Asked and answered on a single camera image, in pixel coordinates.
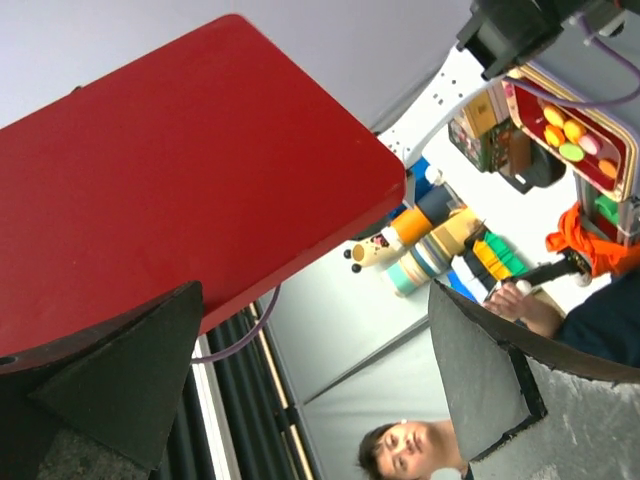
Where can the giraffe toy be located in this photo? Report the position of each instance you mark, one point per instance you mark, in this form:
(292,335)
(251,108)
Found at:
(378,248)

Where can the macaron tin box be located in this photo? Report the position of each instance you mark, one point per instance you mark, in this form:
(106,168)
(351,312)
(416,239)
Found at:
(595,145)

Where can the orange cloth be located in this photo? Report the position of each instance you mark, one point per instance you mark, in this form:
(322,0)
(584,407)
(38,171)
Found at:
(604,256)

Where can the tape roll stack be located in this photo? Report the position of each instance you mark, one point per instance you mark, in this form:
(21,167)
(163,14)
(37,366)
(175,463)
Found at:
(427,237)

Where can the person hand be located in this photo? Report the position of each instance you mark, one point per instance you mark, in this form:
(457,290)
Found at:
(511,304)

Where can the person head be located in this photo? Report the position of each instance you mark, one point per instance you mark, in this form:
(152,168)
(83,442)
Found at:
(412,450)

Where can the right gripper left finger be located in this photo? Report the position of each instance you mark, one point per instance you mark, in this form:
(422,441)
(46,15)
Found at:
(100,403)

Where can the colourful block set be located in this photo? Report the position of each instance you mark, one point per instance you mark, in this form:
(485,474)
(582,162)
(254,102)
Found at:
(486,260)

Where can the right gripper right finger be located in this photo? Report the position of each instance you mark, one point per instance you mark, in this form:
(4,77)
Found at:
(526,407)

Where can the red tin lid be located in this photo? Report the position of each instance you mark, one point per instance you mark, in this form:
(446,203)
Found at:
(213,159)

